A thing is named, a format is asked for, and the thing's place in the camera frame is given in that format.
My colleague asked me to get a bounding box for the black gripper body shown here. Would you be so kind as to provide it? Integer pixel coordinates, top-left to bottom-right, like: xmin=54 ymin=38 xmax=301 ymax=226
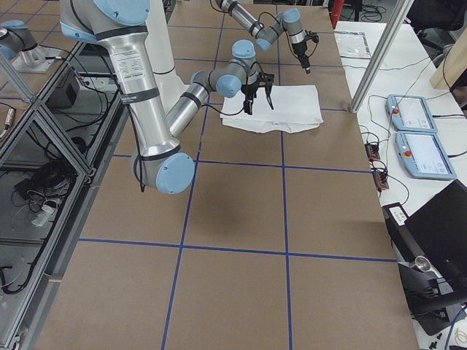
xmin=292 ymin=40 xmax=308 ymax=59
xmin=241 ymin=72 xmax=263 ymax=101

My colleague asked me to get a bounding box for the white long-sleeve printed shirt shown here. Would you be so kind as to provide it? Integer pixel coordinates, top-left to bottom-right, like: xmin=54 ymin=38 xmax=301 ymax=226
xmin=220 ymin=85 xmax=323 ymax=133

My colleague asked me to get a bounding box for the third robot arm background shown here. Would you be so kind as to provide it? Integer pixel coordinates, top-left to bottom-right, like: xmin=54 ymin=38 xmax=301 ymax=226
xmin=1 ymin=20 xmax=62 ymax=73

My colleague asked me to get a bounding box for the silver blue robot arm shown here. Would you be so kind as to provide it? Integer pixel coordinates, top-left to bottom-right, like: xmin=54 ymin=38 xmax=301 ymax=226
xmin=215 ymin=1 xmax=313 ymax=74
xmin=60 ymin=1 xmax=274 ymax=194

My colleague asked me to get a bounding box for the clear plastic document sleeve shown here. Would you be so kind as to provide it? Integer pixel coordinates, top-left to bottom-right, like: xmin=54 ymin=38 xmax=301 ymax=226
xmin=334 ymin=31 xmax=371 ymax=59

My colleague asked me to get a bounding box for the upper blue teach pendant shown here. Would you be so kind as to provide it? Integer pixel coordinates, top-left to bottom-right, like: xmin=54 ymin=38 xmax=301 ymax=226
xmin=386 ymin=94 xmax=438 ymax=133

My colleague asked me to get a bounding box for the blue teach pendant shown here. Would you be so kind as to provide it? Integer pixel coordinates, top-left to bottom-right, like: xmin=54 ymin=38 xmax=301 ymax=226
xmin=386 ymin=94 xmax=438 ymax=133
xmin=395 ymin=131 xmax=457 ymax=181

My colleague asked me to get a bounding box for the lower blue teach pendant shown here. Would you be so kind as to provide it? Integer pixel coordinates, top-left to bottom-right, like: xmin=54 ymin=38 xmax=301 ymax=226
xmin=395 ymin=131 xmax=457 ymax=181

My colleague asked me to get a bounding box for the black laptop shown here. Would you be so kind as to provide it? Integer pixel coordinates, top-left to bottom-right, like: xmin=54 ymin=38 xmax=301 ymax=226
xmin=382 ymin=179 xmax=466 ymax=314

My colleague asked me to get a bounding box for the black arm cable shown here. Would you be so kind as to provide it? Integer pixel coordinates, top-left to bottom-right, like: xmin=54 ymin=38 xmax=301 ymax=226
xmin=202 ymin=61 xmax=263 ymax=116
xmin=257 ymin=11 xmax=304 ymax=59

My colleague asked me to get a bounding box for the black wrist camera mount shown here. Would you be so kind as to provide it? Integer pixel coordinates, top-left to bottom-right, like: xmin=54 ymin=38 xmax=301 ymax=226
xmin=305 ymin=31 xmax=320 ymax=46
xmin=258 ymin=72 xmax=274 ymax=90

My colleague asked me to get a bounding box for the aluminium frame post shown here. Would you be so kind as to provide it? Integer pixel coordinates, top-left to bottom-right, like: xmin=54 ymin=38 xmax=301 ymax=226
xmin=349 ymin=0 xmax=414 ymax=114

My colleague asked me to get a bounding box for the aluminium frame rack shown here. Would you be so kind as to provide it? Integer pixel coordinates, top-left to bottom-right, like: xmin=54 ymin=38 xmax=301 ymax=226
xmin=1 ymin=44 xmax=127 ymax=349

